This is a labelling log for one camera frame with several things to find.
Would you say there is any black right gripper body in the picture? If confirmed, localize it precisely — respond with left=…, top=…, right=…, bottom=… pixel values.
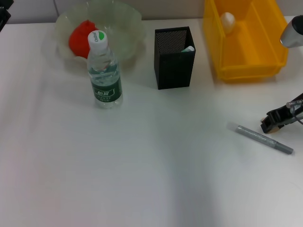
left=267, top=92, right=303, bottom=123

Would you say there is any grey marker pen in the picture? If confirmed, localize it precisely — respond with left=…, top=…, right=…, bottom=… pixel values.
left=236, top=125, right=294, bottom=156

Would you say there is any orange fruit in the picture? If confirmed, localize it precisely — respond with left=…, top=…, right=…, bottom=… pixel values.
left=68, top=20, right=99, bottom=57

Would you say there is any white paper ball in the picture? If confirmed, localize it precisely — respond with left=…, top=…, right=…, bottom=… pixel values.
left=220, top=11, right=237, bottom=35

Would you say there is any clear green-label water bottle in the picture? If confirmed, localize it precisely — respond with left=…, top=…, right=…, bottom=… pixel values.
left=87, top=30, right=124, bottom=109

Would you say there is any black mesh pen holder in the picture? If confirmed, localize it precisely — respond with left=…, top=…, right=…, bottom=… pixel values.
left=155, top=26, right=196, bottom=90

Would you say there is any pale green glass fruit plate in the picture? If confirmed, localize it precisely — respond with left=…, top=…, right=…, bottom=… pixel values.
left=55, top=0, right=145, bottom=70

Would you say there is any yellow plastic bin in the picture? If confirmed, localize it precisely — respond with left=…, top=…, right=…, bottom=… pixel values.
left=204, top=0, right=289, bottom=82

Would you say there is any right gripper grey cable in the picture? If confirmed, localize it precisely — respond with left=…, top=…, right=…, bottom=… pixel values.
left=285, top=99, right=303, bottom=125

